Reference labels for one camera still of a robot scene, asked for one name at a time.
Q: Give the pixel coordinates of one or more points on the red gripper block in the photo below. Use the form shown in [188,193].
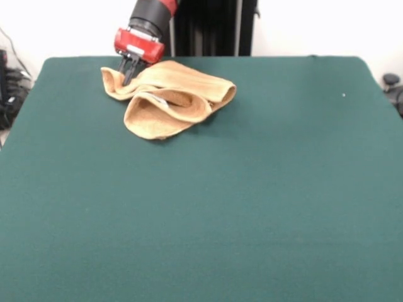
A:
[141,48]

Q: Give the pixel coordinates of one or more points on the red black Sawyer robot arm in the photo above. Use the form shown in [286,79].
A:
[149,14]

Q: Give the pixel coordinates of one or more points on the dark green table cloth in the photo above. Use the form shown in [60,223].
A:
[283,204]

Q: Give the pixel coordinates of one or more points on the gray black floor stand base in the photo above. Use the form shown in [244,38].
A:
[17,94]
[393,85]

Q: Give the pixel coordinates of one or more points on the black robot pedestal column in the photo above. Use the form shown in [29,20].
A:
[214,31]

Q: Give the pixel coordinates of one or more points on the tall black box device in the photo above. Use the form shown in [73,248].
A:
[3,72]

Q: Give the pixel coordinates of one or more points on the tan terry towel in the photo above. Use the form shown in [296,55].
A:
[157,119]

